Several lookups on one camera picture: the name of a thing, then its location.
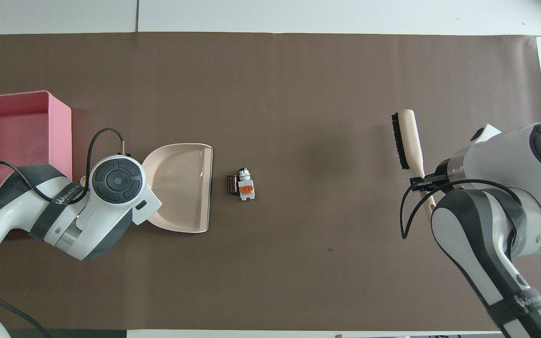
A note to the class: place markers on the beige brush with black bristles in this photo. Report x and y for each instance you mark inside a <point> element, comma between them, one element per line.
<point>411,141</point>

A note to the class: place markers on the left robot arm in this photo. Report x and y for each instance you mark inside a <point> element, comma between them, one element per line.
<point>64,220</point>

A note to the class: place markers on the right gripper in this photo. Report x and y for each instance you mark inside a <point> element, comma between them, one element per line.
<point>442,171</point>

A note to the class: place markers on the beige plastic dustpan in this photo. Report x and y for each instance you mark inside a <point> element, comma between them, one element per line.
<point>181,188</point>

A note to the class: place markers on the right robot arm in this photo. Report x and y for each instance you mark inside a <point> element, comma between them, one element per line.
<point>496,220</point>

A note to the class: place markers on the pink plastic bin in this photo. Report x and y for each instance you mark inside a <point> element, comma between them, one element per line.
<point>17,126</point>

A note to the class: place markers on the dark brown electronic component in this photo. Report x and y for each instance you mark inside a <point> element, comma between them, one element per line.
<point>232,184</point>

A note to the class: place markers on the white orange electrical switch part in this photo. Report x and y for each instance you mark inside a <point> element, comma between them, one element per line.
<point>246,188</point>

